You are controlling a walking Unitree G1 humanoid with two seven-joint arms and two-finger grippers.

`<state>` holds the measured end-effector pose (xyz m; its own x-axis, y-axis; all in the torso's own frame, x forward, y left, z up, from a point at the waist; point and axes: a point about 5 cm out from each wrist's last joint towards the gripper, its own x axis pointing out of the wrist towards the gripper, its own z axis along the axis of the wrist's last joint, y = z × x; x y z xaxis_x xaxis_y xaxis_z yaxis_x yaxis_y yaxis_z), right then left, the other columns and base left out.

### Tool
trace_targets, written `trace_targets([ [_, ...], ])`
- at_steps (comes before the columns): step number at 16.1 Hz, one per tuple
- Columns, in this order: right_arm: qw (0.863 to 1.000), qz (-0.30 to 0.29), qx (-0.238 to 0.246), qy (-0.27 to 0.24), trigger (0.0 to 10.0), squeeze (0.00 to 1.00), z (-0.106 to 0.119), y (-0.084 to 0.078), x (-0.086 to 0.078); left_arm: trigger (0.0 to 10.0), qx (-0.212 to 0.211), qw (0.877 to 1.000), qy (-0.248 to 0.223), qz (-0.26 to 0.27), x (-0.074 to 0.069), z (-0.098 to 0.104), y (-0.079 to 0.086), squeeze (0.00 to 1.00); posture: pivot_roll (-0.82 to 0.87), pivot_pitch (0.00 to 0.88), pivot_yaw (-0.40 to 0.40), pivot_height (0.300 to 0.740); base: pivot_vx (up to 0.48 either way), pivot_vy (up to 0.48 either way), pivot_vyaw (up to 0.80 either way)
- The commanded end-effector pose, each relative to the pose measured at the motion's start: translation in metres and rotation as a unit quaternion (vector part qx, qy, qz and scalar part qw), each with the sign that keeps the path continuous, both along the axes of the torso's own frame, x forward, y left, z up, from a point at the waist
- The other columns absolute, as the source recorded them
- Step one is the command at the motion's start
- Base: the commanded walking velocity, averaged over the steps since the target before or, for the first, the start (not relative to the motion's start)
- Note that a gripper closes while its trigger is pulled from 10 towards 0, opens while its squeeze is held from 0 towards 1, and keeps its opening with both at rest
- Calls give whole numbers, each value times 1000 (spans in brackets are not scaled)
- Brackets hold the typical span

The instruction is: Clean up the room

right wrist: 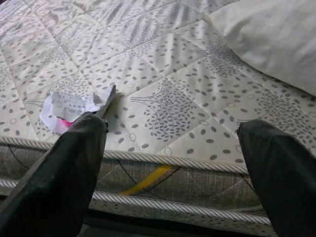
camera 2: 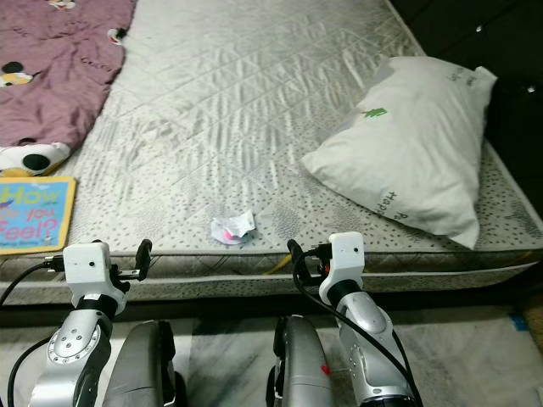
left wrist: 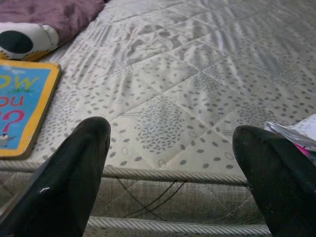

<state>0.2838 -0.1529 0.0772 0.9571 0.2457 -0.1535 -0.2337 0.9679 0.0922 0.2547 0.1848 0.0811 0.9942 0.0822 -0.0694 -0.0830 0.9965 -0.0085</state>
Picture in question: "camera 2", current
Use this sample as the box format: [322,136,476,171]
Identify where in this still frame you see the dark bed frame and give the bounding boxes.
[0,288,543,328]

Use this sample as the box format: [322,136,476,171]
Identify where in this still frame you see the silver robot leg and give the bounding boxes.
[115,320,193,407]
[263,315,338,407]

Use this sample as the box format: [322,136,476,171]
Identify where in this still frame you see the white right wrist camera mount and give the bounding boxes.
[317,231,367,298]

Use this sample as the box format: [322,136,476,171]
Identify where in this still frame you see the purple cartoon mouse blanket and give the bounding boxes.
[0,0,137,180]

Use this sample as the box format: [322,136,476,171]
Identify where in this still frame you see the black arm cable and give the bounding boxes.
[0,258,65,407]
[292,249,427,407]

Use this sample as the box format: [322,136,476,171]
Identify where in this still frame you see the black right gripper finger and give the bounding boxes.
[286,238,310,282]

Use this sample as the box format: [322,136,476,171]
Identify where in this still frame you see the white pink wrapper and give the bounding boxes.
[210,209,258,249]

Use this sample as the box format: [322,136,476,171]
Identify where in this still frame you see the grey quilted mattress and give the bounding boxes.
[0,0,543,308]

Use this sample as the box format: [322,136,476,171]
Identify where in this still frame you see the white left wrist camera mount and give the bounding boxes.
[61,241,125,309]

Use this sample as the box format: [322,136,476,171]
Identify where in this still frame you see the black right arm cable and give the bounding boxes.
[292,249,427,407]

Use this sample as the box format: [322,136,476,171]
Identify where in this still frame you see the silver right robot leg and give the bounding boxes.
[263,315,338,407]

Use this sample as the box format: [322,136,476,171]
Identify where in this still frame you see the white pillow with green tree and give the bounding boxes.
[299,55,499,252]

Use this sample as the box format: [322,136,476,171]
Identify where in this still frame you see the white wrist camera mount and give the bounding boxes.
[317,231,367,298]
[61,241,125,309]

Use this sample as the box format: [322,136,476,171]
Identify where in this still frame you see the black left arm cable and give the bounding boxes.
[0,258,65,407]

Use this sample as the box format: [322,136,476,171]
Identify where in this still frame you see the blue yellow children's book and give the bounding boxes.
[0,176,78,256]

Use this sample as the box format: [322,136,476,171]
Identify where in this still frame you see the silver left robot leg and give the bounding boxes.
[115,320,193,407]

